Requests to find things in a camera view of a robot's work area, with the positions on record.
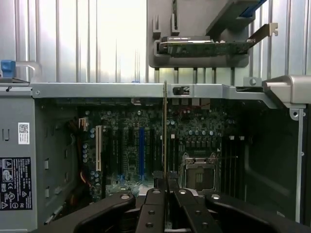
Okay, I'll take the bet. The blue expansion slot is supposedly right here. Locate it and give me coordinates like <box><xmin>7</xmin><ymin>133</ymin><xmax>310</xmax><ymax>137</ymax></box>
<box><xmin>138</xmin><ymin>127</ymin><xmax>146</xmax><ymax>188</ymax></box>

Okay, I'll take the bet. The black RAM slot bank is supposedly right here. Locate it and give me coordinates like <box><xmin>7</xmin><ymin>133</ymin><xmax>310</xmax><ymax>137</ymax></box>
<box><xmin>221</xmin><ymin>135</ymin><xmax>245</xmax><ymax>195</ymax></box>

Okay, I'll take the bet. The white barcode label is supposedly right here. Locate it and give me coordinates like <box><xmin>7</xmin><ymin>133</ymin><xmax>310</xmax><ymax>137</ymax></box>
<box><xmin>17</xmin><ymin>122</ymin><xmax>31</xmax><ymax>145</ymax></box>

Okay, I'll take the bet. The grey power supply unit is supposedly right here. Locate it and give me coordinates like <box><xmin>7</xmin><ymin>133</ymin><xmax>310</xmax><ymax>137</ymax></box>
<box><xmin>0</xmin><ymin>82</ymin><xmax>35</xmax><ymax>233</ymax></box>

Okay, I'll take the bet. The dark green motherboard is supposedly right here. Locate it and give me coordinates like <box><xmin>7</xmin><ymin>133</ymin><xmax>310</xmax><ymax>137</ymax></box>
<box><xmin>77</xmin><ymin>97</ymin><xmax>246</xmax><ymax>196</ymax></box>

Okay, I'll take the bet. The white expansion slot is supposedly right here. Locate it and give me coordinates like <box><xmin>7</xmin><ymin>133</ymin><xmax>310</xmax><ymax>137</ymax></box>
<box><xmin>95</xmin><ymin>125</ymin><xmax>103</xmax><ymax>172</ymax></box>

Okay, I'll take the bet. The orange and black wire bundle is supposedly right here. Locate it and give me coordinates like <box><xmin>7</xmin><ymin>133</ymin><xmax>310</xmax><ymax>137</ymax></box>
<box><xmin>68</xmin><ymin>118</ymin><xmax>93</xmax><ymax>193</ymax></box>

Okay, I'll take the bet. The black rating label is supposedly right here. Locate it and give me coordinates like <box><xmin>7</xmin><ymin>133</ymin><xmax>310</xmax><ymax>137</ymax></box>
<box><xmin>0</xmin><ymin>157</ymin><xmax>33</xmax><ymax>211</ymax></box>

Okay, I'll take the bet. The grey parts rack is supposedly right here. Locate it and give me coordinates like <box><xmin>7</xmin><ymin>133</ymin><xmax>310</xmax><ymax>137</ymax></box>
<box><xmin>146</xmin><ymin>0</ymin><xmax>256</xmax><ymax>69</ymax></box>

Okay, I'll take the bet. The blue plastic latch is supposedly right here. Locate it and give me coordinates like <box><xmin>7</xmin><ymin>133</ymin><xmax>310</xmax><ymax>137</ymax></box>
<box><xmin>0</xmin><ymin>60</ymin><xmax>16</xmax><ymax>78</ymax></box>

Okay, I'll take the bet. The green graphics card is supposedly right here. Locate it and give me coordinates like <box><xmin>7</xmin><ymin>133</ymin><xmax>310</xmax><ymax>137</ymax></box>
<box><xmin>157</xmin><ymin>22</ymin><xmax>279</xmax><ymax>59</ymax></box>

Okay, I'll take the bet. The metal CPU socket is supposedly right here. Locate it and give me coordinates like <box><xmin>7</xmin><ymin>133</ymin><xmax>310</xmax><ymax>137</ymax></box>
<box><xmin>181</xmin><ymin>152</ymin><xmax>221</xmax><ymax>193</ymax></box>

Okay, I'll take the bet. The black case clip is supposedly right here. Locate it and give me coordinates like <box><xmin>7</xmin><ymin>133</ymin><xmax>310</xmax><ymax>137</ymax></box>
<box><xmin>172</xmin><ymin>85</ymin><xmax>191</xmax><ymax>96</ymax></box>

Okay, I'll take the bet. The grey open PC case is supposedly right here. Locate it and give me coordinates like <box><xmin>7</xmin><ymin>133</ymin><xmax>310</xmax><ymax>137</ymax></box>
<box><xmin>0</xmin><ymin>75</ymin><xmax>311</xmax><ymax>233</ymax></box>

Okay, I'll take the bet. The grey case release latch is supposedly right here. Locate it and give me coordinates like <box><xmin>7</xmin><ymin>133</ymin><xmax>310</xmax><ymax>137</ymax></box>
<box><xmin>261</xmin><ymin>74</ymin><xmax>311</xmax><ymax>109</ymax></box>

